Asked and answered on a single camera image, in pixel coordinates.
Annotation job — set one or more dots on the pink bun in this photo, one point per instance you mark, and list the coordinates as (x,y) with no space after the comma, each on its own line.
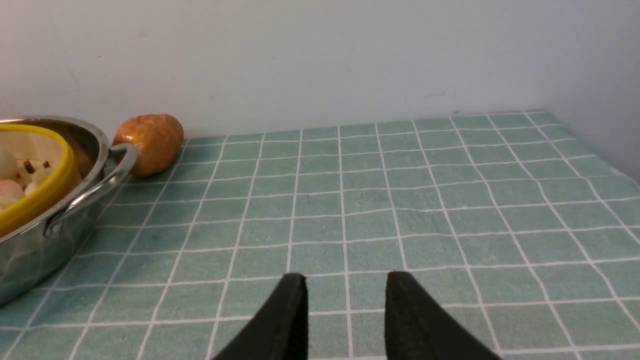
(10,189)

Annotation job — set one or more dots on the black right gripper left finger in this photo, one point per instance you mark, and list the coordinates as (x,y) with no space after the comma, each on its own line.
(280,328)

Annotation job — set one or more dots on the bamboo steamer basket yellow rim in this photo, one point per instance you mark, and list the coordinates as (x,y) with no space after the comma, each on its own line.
(35,147)

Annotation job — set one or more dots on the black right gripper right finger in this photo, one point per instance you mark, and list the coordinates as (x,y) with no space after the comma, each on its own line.
(418,328)

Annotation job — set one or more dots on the brown potato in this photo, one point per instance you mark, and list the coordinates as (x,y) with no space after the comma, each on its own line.
(157,139)

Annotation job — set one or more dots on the green checkered tablecloth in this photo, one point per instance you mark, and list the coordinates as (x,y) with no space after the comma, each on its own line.
(522,233)

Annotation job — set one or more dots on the stainless steel pot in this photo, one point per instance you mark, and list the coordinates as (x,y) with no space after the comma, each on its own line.
(32,253)

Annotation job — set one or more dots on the white bun at right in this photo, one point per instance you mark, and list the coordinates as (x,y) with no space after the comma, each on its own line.
(38,178)

